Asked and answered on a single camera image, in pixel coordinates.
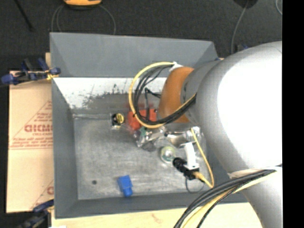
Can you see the black cylinder on white bracket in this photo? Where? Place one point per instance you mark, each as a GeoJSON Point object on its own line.
{"type": "Point", "coordinates": [190, 155]}

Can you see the clear round glass thing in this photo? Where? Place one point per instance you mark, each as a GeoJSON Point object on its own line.
{"type": "Point", "coordinates": [167, 154]}

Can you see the yellow and black small object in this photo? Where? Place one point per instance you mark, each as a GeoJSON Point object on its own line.
{"type": "Point", "coordinates": [118, 119]}

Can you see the grey metal bin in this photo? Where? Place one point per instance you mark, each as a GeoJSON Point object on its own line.
{"type": "Point", "coordinates": [104, 151]}

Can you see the brown cardboard board red print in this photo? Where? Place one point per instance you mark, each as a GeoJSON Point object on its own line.
{"type": "Point", "coordinates": [28, 132]}

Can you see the blue plastic block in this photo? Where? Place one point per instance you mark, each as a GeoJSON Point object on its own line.
{"type": "Point", "coordinates": [125, 184]}

